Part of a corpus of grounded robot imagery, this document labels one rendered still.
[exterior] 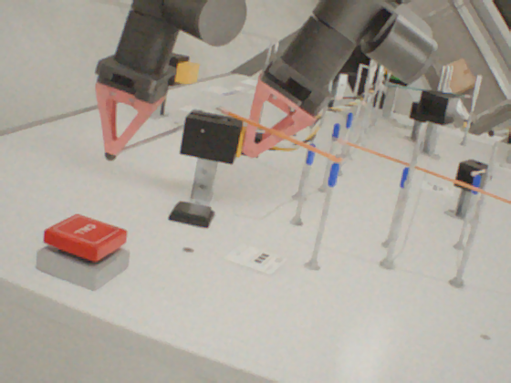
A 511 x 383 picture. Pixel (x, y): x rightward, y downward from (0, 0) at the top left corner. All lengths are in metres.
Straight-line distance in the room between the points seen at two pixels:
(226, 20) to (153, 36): 0.09
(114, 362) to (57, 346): 0.11
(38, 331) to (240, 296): 0.40
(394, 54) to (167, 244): 0.29
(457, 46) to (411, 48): 7.57
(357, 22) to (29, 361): 0.54
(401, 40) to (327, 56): 0.08
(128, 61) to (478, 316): 0.42
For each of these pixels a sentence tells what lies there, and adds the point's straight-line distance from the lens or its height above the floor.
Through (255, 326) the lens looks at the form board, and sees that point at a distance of 0.54.
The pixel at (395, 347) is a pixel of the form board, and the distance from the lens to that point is 0.56.
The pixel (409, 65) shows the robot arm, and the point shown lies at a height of 1.33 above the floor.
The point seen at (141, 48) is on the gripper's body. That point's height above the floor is 1.13.
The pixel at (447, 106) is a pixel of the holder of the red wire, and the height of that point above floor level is 1.30.
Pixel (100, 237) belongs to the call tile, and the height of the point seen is 1.11.
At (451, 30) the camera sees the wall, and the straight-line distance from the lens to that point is 8.34.
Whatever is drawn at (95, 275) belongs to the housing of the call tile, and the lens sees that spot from 0.55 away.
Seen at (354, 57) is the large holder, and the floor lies 1.16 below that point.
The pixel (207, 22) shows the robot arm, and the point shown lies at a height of 1.21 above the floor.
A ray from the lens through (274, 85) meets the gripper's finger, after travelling 0.71.
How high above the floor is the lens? 1.43
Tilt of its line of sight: 23 degrees down
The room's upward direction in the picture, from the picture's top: 61 degrees clockwise
